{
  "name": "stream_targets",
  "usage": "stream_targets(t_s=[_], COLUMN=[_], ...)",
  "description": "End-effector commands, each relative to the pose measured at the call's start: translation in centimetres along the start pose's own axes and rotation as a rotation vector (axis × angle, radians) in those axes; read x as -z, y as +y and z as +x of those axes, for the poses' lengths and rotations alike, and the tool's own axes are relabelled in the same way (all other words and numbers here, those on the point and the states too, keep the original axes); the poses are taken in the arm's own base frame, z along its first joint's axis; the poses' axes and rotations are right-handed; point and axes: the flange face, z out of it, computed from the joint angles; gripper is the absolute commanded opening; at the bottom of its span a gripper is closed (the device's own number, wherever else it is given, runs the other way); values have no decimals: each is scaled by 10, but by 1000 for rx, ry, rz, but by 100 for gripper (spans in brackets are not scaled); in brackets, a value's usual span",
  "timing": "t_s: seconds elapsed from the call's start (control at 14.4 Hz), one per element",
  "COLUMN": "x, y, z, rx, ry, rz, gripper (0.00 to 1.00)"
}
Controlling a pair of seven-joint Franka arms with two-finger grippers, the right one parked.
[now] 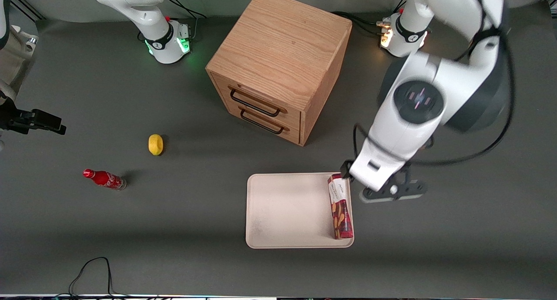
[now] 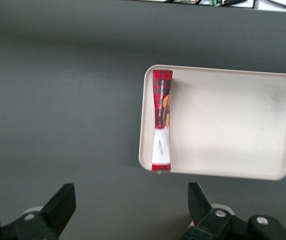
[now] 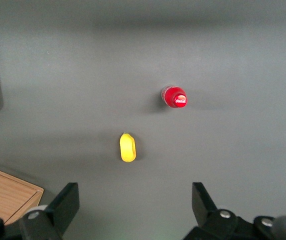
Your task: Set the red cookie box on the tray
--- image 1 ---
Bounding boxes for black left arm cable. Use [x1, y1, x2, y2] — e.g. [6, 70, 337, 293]
[352, 0, 517, 167]

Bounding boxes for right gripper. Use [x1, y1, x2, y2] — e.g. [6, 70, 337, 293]
[0, 98, 67, 135]

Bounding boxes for black base cables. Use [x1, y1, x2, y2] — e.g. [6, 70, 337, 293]
[332, 0, 406, 37]
[167, 0, 208, 40]

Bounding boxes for black frame rail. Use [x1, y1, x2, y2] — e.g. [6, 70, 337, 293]
[10, 0, 47, 22]

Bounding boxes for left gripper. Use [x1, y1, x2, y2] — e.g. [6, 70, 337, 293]
[340, 139, 409, 192]

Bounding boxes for wooden drawer front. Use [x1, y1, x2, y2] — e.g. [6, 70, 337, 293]
[218, 98, 301, 145]
[211, 73, 302, 127]

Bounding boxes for red cookie box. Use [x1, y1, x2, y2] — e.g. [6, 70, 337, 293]
[327, 174, 354, 240]

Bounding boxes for yellow lemon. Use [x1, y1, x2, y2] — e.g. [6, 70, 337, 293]
[148, 134, 164, 156]

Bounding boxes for beige plastic tray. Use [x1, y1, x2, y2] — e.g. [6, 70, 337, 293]
[245, 172, 355, 249]

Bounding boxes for black right base cables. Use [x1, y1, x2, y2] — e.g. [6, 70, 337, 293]
[167, 0, 208, 40]

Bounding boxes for thin black looped cable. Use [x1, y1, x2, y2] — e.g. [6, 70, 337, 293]
[56, 256, 159, 299]

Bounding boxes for black left base cables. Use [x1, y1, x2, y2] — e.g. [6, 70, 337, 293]
[332, 0, 406, 37]

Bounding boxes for black metal drawer handle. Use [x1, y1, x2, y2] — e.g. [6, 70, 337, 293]
[229, 88, 282, 118]
[239, 108, 286, 135]

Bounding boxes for red cola bottle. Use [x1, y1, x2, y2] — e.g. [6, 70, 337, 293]
[83, 169, 128, 191]

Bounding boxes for wooden drawer cabinet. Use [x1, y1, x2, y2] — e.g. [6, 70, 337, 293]
[205, 0, 353, 147]

